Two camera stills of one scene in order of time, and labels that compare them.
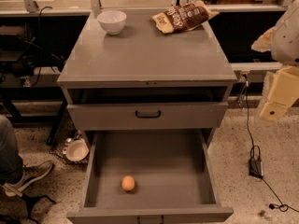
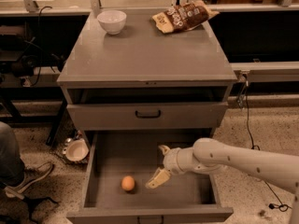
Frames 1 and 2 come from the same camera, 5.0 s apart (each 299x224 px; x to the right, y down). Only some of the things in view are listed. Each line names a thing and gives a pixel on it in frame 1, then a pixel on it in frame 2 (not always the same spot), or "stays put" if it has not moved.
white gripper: x=287 y=42 to x=171 y=162
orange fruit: x=128 y=183 stays put
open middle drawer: x=173 y=175 stays put
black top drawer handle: x=147 y=116 stays put
